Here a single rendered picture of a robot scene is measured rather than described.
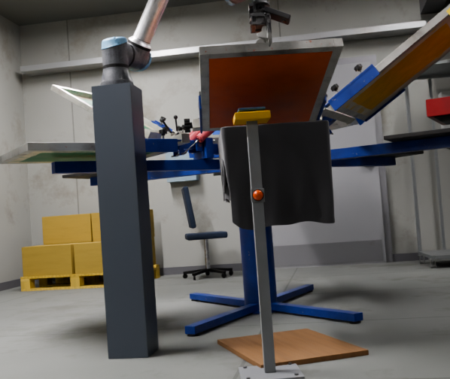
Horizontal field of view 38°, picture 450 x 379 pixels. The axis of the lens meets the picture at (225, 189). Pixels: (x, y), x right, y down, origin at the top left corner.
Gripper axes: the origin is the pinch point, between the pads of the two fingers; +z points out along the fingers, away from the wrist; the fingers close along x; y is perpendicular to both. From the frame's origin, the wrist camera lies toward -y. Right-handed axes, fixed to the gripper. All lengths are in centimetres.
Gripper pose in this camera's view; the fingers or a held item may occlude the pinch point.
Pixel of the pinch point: (270, 46)
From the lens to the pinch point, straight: 272.3
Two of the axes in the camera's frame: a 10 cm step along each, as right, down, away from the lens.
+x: 0.2, -3.1, -9.5
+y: -10.0, 0.7, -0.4
